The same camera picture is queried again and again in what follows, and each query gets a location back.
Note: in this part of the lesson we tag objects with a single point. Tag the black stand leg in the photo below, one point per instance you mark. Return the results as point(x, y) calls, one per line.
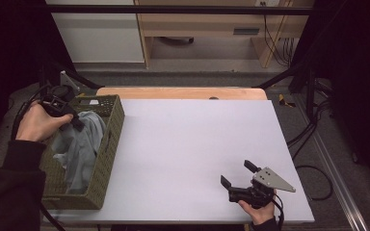
point(77, 77)
point(308, 83)

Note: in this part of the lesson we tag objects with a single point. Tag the white cabinet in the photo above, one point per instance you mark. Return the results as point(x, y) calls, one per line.
point(99, 35)

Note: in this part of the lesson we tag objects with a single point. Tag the green woven basket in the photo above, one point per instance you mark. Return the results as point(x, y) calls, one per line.
point(104, 166)

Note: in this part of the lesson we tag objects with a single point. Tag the light wooden desk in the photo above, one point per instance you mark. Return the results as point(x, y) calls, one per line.
point(205, 22)

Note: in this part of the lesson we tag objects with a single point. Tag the person's left hand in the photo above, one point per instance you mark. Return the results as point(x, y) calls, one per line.
point(37, 125)

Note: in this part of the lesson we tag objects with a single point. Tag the yellow and black floor item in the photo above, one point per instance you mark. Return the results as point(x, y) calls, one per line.
point(284, 102)

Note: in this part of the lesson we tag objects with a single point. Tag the person's right hand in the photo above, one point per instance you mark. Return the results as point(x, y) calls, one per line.
point(263, 214)

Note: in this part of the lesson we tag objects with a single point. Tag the white wall socket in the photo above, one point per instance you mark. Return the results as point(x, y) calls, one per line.
point(267, 2)

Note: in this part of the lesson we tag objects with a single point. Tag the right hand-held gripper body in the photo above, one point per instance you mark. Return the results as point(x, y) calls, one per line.
point(257, 196)

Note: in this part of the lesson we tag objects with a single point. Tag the metal floor rail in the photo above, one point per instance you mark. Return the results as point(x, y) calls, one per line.
point(337, 183)

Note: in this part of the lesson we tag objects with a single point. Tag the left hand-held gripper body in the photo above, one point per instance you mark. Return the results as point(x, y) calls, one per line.
point(57, 103)

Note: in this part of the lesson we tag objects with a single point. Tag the black horizontal frame bar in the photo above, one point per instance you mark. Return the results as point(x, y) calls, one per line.
point(173, 9)

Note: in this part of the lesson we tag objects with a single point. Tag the white basket label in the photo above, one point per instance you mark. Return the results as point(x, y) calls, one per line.
point(93, 102)

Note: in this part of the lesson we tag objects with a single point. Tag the grey cloth garment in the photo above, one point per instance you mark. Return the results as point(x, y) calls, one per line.
point(78, 154)

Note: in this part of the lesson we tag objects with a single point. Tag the white table cover sheet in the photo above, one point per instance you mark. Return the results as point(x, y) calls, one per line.
point(189, 154)

